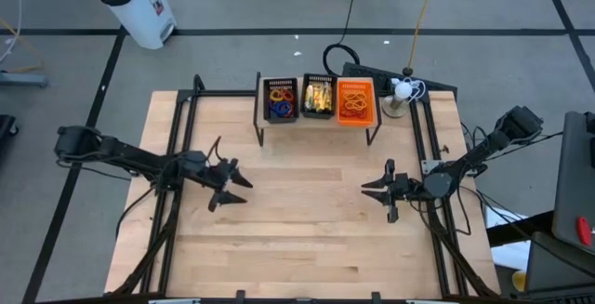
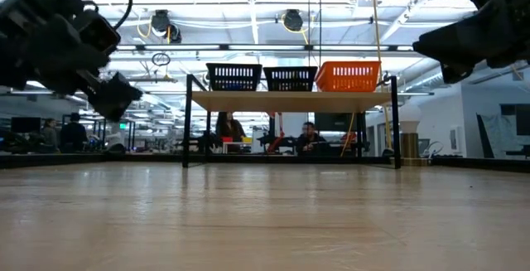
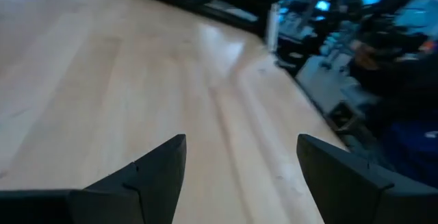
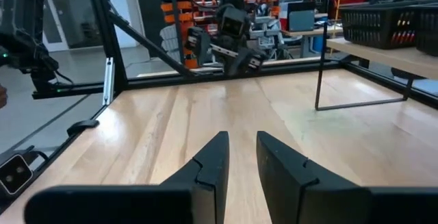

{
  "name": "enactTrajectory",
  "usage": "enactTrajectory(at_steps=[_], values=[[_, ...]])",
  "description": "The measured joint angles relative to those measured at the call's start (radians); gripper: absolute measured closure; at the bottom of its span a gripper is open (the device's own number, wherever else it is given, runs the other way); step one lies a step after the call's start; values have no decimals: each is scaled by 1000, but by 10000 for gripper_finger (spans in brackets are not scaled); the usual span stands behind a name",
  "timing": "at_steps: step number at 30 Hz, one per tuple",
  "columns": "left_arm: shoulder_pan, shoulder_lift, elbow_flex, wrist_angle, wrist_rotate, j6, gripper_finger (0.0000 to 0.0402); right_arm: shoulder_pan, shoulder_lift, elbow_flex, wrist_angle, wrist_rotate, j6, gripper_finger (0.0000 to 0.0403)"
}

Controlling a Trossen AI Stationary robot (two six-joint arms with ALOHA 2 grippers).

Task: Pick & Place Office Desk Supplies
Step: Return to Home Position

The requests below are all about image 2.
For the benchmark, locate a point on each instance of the green exit sign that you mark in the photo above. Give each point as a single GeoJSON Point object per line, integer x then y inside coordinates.
{"type": "Point", "coordinates": [123, 125]}

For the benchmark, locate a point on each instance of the white globe lamp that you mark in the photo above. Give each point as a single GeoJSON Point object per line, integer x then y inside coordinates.
{"type": "Point", "coordinates": [410, 134]}

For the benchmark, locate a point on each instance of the wooden shelf riser black legs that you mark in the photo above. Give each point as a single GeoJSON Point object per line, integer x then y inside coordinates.
{"type": "Point", "coordinates": [290, 101]}

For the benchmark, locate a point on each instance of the black computer monitor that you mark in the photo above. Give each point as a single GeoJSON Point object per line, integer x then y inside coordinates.
{"type": "Point", "coordinates": [25, 124]}
{"type": "Point", "coordinates": [523, 119]}

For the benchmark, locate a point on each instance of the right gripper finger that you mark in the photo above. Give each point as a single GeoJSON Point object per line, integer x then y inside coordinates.
{"type": "Point", "coordinates": [468, 43]}

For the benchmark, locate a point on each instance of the dark background table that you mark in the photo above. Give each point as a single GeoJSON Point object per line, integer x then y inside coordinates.
{"type": "Point", "coordinates": [54, 160]}

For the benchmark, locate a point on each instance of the black slotted plastic basket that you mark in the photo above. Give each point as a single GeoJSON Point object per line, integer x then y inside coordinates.
{"type": "Point", "coordinates": [290, 78]}
{"type": "Point", "coordinates": [234, 76]}

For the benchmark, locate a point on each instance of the black aluminium table frame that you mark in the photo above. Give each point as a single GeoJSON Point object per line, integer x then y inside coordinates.
{"type": "Point", "coordinates": [480, 162]}

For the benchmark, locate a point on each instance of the long ceiling light rail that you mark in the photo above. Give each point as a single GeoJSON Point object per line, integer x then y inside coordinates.
{"type": "Point", "coordinates": [248, 47]}

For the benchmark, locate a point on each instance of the grey draped cover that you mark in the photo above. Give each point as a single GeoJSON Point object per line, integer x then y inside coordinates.
{"type": "Point", "coordinates": [501, 134]}

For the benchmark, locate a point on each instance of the silver ventilation duct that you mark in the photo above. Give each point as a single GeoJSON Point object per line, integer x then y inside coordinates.
{"type": "Point", "coordinates": [418, 82]}

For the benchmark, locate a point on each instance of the orange slotted plastic basket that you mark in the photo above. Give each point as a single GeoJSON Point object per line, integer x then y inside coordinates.
{"type": "Point", "coordinates": [348, 76]}

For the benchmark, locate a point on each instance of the person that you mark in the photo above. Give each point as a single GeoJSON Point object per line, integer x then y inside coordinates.
{"type": "Point", "coordinates": [309, 136]}
{"type": "Point", "coordinates": [73, 134]}
{"type": "Point", "coordinates": [228, 128]}
{"type": "Point", "coordinates": [50, 132]}

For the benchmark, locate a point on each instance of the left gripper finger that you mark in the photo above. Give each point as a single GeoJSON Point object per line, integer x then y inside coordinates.
{"type": "Point", "coordinates": [116, 97]}

